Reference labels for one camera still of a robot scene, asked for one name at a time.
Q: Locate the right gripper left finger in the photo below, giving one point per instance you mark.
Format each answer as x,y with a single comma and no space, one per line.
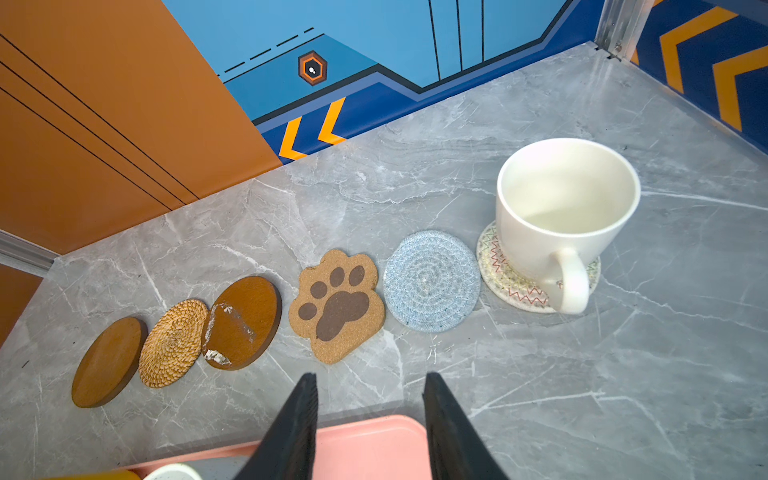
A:
288,449

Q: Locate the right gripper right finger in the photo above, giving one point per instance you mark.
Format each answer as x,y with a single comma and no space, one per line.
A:
456,451

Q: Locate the white mug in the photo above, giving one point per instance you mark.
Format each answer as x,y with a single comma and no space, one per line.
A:
560,203
174,471

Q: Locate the glossy brown round coaster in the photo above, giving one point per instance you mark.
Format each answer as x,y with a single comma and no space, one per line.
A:
242,323

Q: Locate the cork paw print coaster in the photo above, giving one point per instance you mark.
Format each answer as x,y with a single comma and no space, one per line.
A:
337,308

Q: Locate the woven rattan round coaster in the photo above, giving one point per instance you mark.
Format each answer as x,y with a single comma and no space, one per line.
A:
174,344

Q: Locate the light blue woven coaster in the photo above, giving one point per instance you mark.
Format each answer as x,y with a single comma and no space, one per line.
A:
431,282

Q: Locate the yellow mug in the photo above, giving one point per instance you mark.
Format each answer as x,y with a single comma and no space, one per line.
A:
107,475

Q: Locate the dark brown round coaster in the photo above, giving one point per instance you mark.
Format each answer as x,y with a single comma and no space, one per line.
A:
109,363

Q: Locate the multicolour woven round coaster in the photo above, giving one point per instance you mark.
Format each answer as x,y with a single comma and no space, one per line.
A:
510,282

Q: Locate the pink plastic tray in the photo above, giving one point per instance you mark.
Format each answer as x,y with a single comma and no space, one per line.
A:
391,447

